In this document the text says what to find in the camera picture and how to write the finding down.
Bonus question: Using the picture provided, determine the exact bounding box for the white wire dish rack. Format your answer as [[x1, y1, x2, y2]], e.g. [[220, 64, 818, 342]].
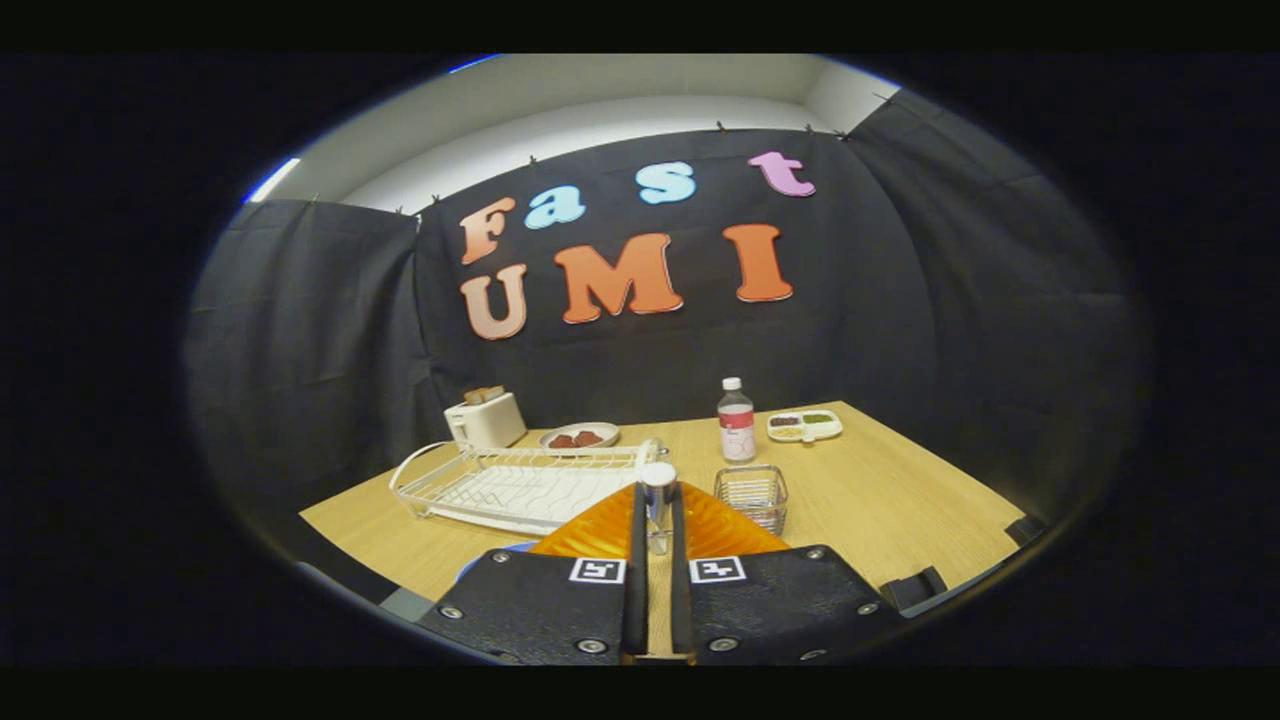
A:
[[388, 438, 669, 536]]

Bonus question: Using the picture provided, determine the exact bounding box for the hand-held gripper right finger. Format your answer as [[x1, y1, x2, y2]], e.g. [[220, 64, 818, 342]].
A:
[[668, 483, 906, 666]]

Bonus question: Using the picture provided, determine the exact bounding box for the clear wire basket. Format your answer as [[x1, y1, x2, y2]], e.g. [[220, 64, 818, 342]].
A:
[[713, 465, 790, 538]]

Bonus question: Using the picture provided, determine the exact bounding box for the white divided condiment tray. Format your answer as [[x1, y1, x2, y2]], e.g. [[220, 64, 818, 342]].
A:
[[766, 410, 844, 443]]

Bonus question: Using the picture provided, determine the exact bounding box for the black backdrop cloth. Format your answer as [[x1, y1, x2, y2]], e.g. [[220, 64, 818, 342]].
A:
[[183, 90, 1151, 521]]

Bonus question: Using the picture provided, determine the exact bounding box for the white toaster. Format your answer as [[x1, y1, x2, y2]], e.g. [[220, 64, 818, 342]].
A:
[[444, 392, 528, 450]]

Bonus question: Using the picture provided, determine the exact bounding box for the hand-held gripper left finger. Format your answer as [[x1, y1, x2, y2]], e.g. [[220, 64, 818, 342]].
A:
[[415, 483, 649, 666]]

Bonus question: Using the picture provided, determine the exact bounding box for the clear bottle with red label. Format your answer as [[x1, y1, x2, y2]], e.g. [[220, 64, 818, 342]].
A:
[[717, 377, 758, 464]]

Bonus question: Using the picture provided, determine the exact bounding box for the ceiling light panel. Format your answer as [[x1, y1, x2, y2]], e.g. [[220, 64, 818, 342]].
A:
[[245, 158, 301, 204]]

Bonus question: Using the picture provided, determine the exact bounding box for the beige round plate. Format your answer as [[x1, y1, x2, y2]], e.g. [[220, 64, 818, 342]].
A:
[[538, 422, 621, 451]]

